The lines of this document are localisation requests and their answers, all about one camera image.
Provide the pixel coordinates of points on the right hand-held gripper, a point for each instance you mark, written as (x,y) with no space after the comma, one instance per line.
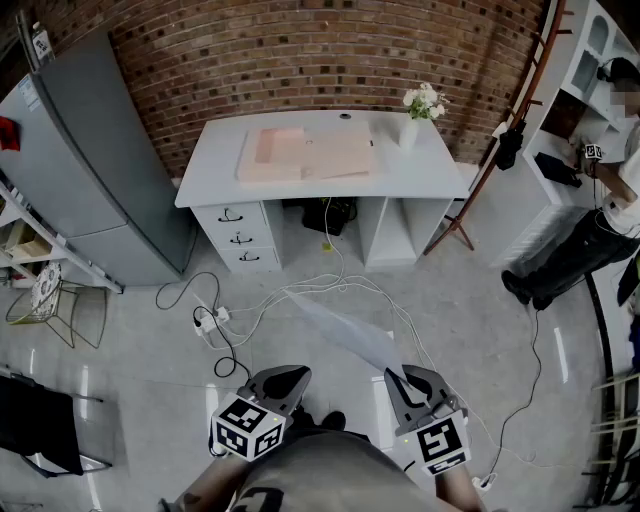
(442,442)

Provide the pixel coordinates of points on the black chair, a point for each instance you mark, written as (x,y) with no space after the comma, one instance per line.
(35,430)

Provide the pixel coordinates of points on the dark teal box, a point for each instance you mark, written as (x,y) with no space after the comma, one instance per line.
(557,170)

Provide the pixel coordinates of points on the person's right black shoe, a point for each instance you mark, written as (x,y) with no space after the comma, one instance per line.
(332,420)

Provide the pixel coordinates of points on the white shelf unit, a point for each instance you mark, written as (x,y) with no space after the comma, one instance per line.
(545,225)

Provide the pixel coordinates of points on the metal frame rack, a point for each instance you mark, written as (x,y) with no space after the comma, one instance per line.
(620,379)

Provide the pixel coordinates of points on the wooden box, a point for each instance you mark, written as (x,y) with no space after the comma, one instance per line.
(30,247)

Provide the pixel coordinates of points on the person's beige shirt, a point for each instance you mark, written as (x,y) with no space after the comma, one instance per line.
(325,475)

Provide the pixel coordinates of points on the pink box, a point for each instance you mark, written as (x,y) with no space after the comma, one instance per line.
(330,155)

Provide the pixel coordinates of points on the black metal pole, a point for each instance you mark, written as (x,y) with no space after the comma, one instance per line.
(602,350)

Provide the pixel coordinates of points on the white plug adapter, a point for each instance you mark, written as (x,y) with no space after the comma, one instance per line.
(485,481)

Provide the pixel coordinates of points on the black hanging bag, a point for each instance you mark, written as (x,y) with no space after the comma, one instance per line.
(510,147)

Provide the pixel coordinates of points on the person's right forearm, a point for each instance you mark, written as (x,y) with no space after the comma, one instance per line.
(457,492)

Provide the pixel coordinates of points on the white flower bouquet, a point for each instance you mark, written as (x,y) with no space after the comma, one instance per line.
(425,102)

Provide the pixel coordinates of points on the white desk with drawers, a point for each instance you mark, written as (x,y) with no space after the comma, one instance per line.
(440,170)

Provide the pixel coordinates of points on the white power strip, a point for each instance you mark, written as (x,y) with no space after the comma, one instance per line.
(203,325)
(221,314)

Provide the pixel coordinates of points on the grey refrigerator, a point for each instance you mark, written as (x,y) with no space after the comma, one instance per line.
(90,165)

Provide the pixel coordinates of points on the patterned round cushion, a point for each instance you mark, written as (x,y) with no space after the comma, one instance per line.
(46,290)

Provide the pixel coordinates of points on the person's black shoe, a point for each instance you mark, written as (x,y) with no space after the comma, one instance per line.
(300,416)
(332,420)

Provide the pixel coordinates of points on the person's left black shoe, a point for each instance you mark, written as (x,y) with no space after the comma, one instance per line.
(300,416)

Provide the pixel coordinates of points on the white printed tag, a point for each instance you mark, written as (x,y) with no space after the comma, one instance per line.
(42,44)

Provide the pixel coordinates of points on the person's left forearm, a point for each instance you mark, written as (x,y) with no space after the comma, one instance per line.
(210,480)

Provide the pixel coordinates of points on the wooden coat rack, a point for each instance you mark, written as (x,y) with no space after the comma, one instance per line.
(525,95)

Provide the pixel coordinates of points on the white desk drawer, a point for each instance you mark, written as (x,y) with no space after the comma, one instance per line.
(230,216)
(242,239)
(250,258)

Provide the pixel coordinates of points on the white vase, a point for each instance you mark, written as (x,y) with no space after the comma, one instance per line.
(408,134)

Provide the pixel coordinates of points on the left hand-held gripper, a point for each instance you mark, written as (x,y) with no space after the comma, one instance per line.
(245,425)

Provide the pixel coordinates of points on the red cloth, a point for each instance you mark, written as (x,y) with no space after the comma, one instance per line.
(9,132)

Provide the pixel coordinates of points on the white metal rack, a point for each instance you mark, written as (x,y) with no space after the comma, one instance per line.
(100,280)

